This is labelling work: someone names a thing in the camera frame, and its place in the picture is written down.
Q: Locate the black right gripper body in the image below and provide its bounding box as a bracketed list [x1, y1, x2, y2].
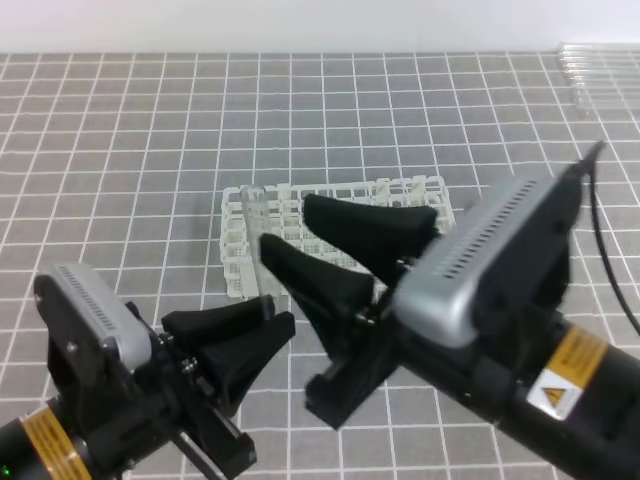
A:
[305, 294, 413, 430]

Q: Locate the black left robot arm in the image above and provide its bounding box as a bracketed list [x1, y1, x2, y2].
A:
[1, 275, 295, 479]

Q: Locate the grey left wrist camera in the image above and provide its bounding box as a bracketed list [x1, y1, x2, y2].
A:
[33, 263, 152, 384]

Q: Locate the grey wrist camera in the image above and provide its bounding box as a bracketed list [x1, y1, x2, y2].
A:
[391, 177, 582, 349]
[33, 263, 152, 384]

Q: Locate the black camera cable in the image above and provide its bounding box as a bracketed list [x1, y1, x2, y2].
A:
[574, 140, 640, 336]

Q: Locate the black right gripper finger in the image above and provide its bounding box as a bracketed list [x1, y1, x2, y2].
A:
[303, 194, 440, 288]
[259, 234, 375, 359]

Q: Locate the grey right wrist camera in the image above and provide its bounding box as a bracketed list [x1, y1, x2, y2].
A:
[391, 177, 582, 349]

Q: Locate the clear glass test tube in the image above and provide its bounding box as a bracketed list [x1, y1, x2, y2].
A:
[240, 185, 287, 320]

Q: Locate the row of spare glass tubes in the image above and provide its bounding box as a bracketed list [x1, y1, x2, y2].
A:
[557, 42, 639, 118]

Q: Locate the white plastic test tube rack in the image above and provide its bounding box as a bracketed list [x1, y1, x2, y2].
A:
[219, 175, 455, 299]

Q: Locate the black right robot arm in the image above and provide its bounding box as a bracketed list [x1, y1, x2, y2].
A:
[259, 195, 639, 479]

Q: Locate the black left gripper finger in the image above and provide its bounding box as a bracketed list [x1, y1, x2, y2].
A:
[161, 295, 274, 350]
[193, 312, 295, 415]

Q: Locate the grey grid tablecloth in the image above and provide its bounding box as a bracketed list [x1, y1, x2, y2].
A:
[1, 52, 639, 479]

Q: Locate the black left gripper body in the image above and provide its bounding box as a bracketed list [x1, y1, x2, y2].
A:
[154, 329, 257, 479]

